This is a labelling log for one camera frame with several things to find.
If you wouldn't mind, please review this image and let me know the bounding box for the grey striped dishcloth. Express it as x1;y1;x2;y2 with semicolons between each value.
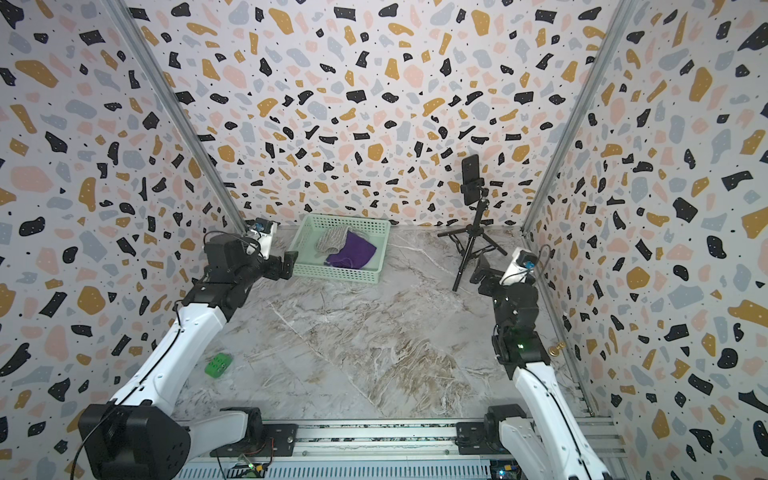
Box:
315;225;349;255

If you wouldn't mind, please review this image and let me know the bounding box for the purple cloth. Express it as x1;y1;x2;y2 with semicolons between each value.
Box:
325;230;377;270

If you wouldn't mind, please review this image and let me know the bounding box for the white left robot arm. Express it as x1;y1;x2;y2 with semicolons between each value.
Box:
77;231;299;479

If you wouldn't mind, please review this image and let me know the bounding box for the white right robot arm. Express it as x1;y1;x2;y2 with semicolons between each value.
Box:
470;263;612;479

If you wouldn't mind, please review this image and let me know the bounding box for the mint green plastic basket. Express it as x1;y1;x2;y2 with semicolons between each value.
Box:
290;214;391;284

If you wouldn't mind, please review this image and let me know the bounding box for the black tripod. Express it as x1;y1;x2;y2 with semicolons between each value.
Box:
437;188;508;292

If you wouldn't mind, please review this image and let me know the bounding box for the black smartphone on tripod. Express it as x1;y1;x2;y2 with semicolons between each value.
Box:
460;154;484;206

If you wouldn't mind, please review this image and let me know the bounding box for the green toy block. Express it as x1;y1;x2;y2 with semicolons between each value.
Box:
204;353;233;379

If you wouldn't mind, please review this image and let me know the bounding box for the right circuit board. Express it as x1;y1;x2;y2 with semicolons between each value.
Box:
489;460;522;480

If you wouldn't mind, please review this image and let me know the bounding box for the circuit board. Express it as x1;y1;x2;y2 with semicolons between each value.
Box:
229;459;270;479
489;460;522;480

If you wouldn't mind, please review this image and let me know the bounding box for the left circuit board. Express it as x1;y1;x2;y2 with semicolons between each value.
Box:
229;459;270;479

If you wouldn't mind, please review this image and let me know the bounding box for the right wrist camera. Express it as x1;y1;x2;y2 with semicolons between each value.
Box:
500;247;539;285

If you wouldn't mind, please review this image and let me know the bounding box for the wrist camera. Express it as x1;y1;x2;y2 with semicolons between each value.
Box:
500;247;539;285
245;218;279;259

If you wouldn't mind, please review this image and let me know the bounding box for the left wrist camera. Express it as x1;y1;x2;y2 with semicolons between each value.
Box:
245;218;279;259

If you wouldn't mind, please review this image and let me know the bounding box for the brass knob on wall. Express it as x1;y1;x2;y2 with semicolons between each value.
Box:
548;342;567;357

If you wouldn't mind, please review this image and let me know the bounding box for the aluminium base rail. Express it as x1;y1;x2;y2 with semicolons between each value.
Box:
116;416;631;480

